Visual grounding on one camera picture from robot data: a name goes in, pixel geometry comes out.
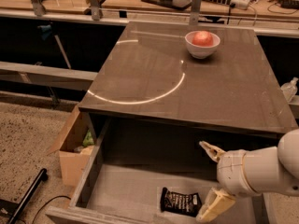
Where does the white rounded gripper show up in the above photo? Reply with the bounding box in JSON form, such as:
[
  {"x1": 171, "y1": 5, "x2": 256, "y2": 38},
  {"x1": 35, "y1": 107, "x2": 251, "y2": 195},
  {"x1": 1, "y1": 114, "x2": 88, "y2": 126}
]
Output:
[{"x1": 196, "y1": 141, "x2": 259, "y2": 223}]

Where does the black rxbar chocolate wrapper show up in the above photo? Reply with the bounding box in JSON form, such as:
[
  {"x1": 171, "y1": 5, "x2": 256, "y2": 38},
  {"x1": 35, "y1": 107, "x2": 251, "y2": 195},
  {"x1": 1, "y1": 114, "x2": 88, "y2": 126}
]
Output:
[{"x1": 160, "y1": 188, "x2": 202, "y2": 217}]

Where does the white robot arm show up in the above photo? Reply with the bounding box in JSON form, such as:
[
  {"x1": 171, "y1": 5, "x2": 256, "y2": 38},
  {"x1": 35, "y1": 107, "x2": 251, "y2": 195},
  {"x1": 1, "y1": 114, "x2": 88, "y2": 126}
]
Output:
[{"x1": 196, "y1": 130, "x2": 299, "y2": 223}]

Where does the open grey top drawer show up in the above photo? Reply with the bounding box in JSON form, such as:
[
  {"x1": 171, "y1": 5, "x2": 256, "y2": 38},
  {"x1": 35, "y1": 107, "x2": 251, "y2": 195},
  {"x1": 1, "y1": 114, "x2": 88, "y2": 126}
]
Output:
[{"x1": 46, "y1": 117, "x2": 278, "y2": 224}]

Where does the grey cabinet with counter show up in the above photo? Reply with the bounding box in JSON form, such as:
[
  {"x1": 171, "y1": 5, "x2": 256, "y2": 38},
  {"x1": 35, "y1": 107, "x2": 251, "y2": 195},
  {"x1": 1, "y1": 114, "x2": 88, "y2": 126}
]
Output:
[{"x1": 78, "y1": 22, "x2": 297, "y2": 163}]

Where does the clear plastic bottle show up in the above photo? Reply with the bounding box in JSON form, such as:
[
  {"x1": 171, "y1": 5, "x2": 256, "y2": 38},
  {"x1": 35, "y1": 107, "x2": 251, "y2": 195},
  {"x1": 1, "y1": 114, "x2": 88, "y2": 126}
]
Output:
[{"x1": 280, "y1": 77, "x2": 298, "y2": 102}]

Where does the white ceramic bowl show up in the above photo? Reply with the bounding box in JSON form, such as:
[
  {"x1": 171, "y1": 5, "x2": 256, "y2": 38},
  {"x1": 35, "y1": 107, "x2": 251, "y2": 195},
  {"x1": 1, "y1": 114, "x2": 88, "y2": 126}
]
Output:
[{"x1": 185, "y1": 31, "x2": 221, "y2": 59}]

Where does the green item in box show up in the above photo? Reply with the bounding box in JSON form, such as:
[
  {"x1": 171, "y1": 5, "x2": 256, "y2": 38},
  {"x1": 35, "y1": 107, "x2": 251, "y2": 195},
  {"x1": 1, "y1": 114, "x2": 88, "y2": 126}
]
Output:
[{"x1": 82, "y1": 131, "x2": 94, "y2": 147}]

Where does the red apple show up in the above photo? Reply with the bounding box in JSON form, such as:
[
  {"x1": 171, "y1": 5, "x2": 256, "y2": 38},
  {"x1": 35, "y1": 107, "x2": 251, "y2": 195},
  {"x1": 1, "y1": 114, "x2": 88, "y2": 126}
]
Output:
[{"x1": 192, "y1": 31, "x2": 213, "y2": 47}]

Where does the brown cardboard box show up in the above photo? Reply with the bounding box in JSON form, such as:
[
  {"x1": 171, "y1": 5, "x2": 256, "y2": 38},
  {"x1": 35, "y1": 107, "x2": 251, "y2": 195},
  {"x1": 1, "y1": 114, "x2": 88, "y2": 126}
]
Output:
[{"x1": 48, "y1": 106, "x2": 92, "y2": 187}]

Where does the black tube on floor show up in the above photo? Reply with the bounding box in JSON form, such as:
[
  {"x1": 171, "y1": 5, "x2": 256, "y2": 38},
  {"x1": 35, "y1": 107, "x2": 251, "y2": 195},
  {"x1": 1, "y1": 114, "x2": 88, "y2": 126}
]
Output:
[{"x1": 7, "y1": 168, "x2": 48, "y2": 224}]

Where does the black floor cable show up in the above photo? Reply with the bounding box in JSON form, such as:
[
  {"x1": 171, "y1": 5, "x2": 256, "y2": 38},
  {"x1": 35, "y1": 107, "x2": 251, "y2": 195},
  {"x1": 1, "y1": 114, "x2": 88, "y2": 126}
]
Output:
[{"x1": 31, "y1": 195, "x2": 72, "y2": 224}]

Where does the grey metal rail beam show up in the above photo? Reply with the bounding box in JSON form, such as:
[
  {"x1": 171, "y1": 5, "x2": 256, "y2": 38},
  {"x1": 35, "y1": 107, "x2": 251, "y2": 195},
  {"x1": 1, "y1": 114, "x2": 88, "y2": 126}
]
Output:
[{"x1": 0, "y1": 62, "x2": 97, "y2": 91}]

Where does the right metal bracket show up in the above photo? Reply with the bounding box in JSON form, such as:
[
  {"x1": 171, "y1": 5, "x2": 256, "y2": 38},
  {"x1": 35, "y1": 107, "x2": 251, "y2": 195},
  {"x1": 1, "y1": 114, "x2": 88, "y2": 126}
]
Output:
[{"x1": 189, "y1": 0, "x2": 202, "y2": 25}]

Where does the metal bracket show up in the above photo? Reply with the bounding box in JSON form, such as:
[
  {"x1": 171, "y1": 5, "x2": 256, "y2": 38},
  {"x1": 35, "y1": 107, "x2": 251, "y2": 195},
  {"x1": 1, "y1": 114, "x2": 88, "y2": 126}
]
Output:
[
  {"x1": 31, "y1": 0, "x2": 46, "y2": 16},
  {"x1": 189, "y1": 0, "x2": 202, "y2": 25},
  {"x1": 89, "y1": 0, "x2": 102, "y2": 21}
]

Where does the middle metal bracket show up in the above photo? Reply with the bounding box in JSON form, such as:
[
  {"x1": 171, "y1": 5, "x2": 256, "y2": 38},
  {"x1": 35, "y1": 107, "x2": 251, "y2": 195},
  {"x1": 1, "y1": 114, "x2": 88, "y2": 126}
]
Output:
[{"x1": 89, "y1": 0, "x2": 102, "y2": 21}]

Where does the left metal bracket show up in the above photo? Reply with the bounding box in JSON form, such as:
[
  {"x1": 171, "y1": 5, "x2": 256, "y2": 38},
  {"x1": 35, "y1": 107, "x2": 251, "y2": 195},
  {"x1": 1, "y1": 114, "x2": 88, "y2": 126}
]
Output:
[{"x1": 31, "y1": 0, "x2": 46, "y2": 16}]

